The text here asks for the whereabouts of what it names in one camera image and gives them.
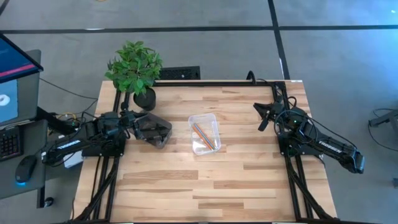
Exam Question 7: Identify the black stand legs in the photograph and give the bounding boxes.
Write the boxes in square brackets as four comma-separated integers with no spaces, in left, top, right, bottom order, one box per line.
[368,107,398,128]

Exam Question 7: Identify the grey monitor light blue screen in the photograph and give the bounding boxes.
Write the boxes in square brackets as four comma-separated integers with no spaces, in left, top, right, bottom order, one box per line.
[0,49,42,127]

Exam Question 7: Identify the grey side desk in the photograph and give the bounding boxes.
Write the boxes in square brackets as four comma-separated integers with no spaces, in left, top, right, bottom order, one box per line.
[0,119,49,200]

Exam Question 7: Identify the grey translucent plastic bin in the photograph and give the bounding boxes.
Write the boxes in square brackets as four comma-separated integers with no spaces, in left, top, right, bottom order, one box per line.
[132,111,174,149]

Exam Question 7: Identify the black floor cable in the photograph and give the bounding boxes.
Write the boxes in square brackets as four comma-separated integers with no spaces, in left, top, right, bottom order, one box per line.
[39,77,99,101]

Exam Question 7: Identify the dark blue screen monitor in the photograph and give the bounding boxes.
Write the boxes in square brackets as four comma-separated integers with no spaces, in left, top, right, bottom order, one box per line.
[0,32,44,85]

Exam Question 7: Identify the light blue pencil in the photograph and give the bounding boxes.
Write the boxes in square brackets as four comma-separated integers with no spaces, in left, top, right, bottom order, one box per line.
[194,124,216,150]

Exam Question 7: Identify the black aluminium table frame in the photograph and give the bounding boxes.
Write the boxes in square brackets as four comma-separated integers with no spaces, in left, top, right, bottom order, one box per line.
[70,80,340,224]

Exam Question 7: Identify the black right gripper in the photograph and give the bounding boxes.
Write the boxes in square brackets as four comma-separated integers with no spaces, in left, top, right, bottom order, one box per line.
[252,101,286,124]

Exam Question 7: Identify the green potted plant black pot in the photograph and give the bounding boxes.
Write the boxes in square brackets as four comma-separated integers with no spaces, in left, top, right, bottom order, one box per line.
[104,40,164,112]

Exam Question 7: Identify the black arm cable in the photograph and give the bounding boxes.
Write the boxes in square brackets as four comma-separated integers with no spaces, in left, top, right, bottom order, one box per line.
[246,70,296,106]

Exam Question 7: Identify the white cardboard box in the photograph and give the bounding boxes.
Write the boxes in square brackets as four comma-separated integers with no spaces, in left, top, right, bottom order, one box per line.
[63,151,85,169]

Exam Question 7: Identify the black computer mouse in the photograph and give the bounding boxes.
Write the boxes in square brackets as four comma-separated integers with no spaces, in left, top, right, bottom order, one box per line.
[14,154,38,184]

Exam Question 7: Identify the clear plastic bin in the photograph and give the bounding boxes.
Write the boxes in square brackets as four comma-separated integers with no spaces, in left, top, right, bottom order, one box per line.
[187,113,222,156]

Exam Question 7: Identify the black keyboard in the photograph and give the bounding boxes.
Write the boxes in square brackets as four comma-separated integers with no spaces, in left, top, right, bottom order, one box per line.
[0,126,23,162]

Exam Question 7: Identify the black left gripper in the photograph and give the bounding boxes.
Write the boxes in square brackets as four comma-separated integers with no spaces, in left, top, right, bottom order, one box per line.
[118,110,149,133]

